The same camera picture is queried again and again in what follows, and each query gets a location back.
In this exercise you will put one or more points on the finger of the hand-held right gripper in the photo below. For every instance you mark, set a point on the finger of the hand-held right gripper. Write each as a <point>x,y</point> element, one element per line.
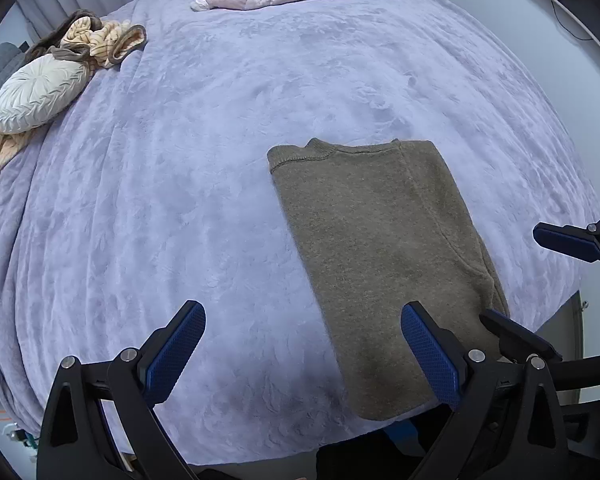
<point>565,240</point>
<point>515,332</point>

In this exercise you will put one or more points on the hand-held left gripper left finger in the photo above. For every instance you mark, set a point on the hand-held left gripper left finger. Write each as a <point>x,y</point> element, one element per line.
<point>177,355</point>

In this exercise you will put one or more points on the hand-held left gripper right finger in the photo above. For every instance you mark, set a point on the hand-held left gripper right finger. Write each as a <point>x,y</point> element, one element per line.
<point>432,355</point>

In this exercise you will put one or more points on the olive knit sweater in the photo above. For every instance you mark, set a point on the olive knit sweater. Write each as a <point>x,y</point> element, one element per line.
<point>370,235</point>

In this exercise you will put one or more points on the lilac plush blanket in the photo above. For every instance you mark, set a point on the lilac plush blanket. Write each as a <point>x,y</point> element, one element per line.
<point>180,160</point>

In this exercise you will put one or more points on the round white pleated cushion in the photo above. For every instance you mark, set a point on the round white pleated cushion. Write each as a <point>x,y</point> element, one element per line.
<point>35,92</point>

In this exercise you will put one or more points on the beige striped knit throw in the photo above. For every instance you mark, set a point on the beige striped knit throw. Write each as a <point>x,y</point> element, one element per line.
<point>110,40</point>

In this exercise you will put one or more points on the grey bed frame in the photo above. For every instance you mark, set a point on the grey bed frame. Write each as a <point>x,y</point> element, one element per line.
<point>560,325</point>

